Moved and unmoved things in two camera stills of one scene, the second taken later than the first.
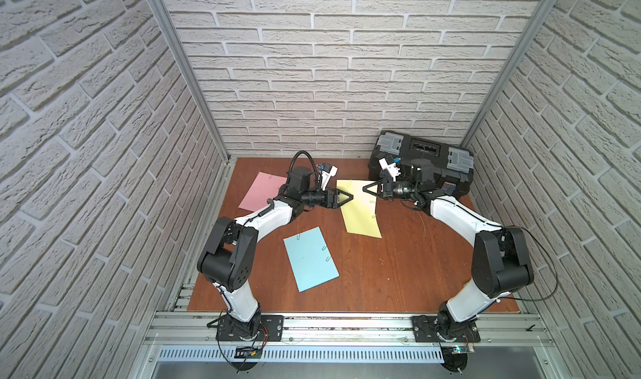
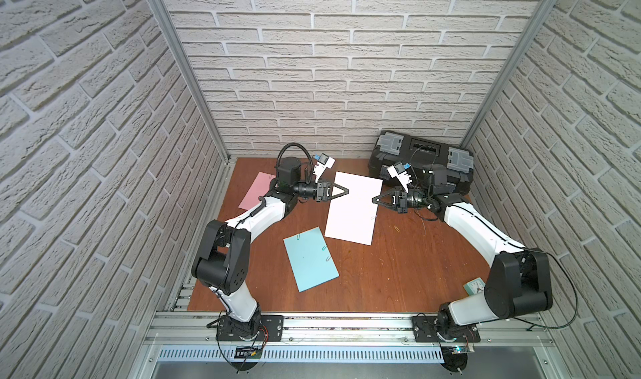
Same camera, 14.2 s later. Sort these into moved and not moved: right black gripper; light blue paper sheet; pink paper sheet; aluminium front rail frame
Moved: right black gripper
Not moved: aluminium front rail frame; pink paper sheet; light blue paper sheet
